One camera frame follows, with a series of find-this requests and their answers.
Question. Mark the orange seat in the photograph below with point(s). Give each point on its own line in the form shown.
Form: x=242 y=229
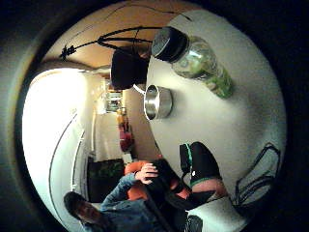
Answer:
x=136 y=190

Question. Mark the the person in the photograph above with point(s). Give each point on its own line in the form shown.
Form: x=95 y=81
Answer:
x=128 y=214

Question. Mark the red fire extinguisher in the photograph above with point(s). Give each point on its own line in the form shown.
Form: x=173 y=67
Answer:
x=125 y=138

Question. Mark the dark cabinet with plants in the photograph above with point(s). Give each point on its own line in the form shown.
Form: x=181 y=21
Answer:
x=104 y=175

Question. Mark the steel bowl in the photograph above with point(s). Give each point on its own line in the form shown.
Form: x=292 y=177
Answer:
x=157 y=102

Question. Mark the glass jar with black lid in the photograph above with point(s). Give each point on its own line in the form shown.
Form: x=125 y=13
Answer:
x=196 y=59

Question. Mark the black chair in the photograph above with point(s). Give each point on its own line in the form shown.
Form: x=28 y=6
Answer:
x=128 y=69

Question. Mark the black tripod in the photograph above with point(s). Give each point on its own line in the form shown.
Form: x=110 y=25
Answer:
x=109 y=40

